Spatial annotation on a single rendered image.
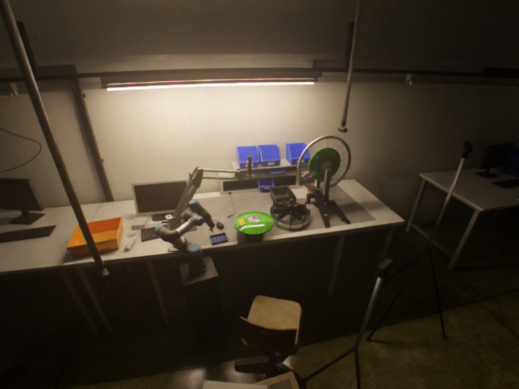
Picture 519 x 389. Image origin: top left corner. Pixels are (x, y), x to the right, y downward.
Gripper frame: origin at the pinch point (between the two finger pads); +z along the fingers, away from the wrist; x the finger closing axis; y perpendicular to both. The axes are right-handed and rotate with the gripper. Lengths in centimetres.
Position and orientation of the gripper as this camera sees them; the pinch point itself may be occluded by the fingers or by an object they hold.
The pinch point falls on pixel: (213, 231)
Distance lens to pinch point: 200.5
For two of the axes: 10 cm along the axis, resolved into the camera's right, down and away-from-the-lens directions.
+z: 4.2, 6.9, 5.9
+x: -4.0, -4.4, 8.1
